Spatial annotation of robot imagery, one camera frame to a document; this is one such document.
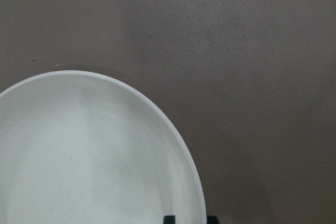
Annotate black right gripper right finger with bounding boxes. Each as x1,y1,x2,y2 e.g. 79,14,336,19
207,216,218,224

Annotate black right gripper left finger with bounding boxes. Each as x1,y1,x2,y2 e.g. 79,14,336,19
163,215,175,224

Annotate white round plate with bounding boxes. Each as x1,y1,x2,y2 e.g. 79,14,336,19
1,70,207,223

